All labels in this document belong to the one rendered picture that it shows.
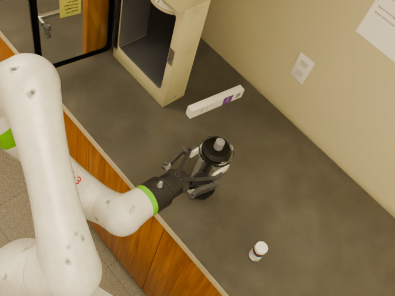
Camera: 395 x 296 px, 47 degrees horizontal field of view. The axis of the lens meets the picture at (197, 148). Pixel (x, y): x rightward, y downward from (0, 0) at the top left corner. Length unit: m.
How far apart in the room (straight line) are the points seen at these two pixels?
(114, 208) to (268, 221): 0.62
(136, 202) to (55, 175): 0.30
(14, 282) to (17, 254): 0.06
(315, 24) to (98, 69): 0.83
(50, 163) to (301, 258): 0.94
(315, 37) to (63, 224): 1.11
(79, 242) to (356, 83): 1.09
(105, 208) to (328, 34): 0.95
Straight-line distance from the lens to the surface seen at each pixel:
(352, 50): 1.63
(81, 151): 1.92
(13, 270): 1.08
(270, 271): 1.54
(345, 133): 1.79
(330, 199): 1.75
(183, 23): 1.46
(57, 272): 0.98
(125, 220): 1.17
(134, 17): 1.79
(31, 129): 0.95
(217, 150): 1.35
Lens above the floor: 2.29
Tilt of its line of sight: 54 degrees down
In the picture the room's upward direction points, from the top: 21 degrees clockwise
